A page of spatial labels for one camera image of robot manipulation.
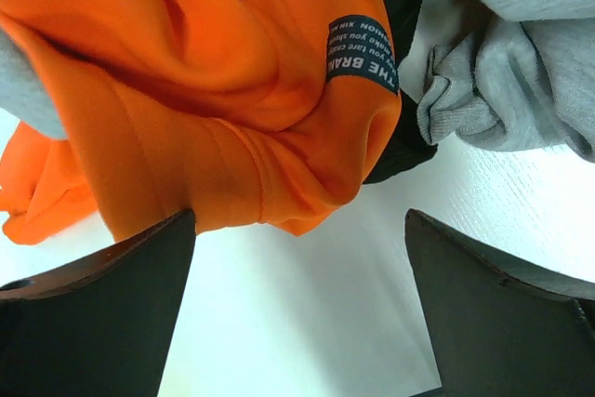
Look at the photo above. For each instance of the orange cloth garment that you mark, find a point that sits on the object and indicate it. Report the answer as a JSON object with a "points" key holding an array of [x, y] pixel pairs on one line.
{"points": [[243, 111]]}

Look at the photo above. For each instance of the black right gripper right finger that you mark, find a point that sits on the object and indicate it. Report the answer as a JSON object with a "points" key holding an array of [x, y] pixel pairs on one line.
{"points": [[499, 325]]}

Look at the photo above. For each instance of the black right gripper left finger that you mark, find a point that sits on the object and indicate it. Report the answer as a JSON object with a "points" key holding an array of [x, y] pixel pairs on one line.
{"points": [[100, 325]]}

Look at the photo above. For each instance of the grey sweatshirt cloth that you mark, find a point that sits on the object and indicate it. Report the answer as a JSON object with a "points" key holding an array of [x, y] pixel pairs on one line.
{"points": [[529, 83]]}

